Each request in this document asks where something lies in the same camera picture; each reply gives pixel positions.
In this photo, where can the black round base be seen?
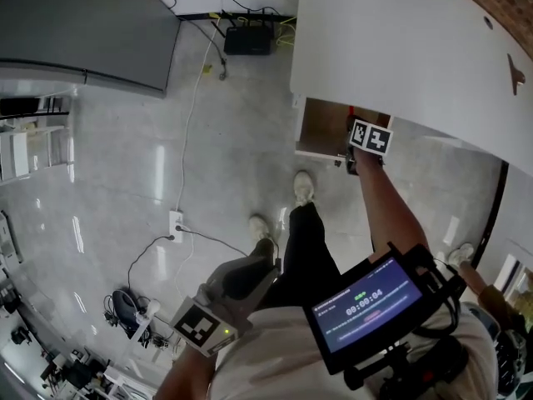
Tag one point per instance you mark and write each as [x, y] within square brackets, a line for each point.
[124, 306]

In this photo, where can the person's left white shoe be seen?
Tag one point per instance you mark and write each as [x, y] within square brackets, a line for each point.
[258, 227]

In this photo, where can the black router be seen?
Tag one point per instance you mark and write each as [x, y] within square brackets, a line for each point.
[247, 38]

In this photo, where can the person's white shoe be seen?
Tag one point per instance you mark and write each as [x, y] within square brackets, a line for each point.
[302, 188]
[258, 227]
[460, 253]

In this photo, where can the person's left forearm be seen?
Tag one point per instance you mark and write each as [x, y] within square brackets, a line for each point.
[187, 377]

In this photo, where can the white desk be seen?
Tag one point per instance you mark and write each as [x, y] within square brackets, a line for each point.
[395, 36]

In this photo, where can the person's white shirt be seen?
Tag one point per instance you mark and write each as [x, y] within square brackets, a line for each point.
[275, 361]

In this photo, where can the white flat panel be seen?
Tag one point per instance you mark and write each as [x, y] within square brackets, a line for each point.
[8, 236]

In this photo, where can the person's right white shoe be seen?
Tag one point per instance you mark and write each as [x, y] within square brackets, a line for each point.
[302, 188]

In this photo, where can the small white round device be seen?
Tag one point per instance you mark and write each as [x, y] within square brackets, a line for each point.
[150, 307]

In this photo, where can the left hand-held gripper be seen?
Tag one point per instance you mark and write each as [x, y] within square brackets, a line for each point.
[233, 290]

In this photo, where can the person's right forearm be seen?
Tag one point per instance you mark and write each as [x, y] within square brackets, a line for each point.
[387, 206]

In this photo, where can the small white rack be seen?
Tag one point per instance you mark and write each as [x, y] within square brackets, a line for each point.
[21, 152]

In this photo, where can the black monitor screen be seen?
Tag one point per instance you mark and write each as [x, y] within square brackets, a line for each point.
[366, 306]

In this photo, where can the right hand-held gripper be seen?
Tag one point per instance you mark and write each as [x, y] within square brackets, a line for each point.
[370, 136]

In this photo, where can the black binder clip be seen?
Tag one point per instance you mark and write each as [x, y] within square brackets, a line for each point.
[516, 75]

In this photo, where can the wooden drawer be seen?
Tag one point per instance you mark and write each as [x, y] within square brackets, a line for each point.
[320, 127]

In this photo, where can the white power strip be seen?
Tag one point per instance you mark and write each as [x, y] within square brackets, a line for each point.
[176, 225]

